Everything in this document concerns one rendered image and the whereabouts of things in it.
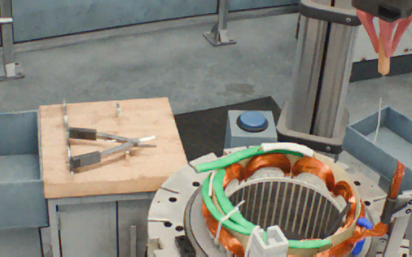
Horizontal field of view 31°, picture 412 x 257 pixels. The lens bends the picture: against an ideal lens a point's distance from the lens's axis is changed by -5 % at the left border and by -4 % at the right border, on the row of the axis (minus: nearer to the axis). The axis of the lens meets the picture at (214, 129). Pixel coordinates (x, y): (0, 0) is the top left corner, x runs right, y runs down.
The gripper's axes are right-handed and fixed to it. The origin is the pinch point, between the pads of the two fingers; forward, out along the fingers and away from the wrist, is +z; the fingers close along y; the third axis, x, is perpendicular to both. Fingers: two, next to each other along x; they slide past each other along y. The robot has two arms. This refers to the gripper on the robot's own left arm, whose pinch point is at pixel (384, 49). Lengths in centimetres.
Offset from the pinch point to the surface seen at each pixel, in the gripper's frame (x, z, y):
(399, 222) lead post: -23.2, 3.9, 21.2
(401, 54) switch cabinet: 172, 118, -116
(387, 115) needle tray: 8.1, 17.5, -4.3
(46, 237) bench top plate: -40, 37, -39
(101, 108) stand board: -29.6, 9.9, -29.0
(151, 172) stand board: -32.6, 11.0, -12.6
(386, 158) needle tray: -2.3, 16.1, 3.7
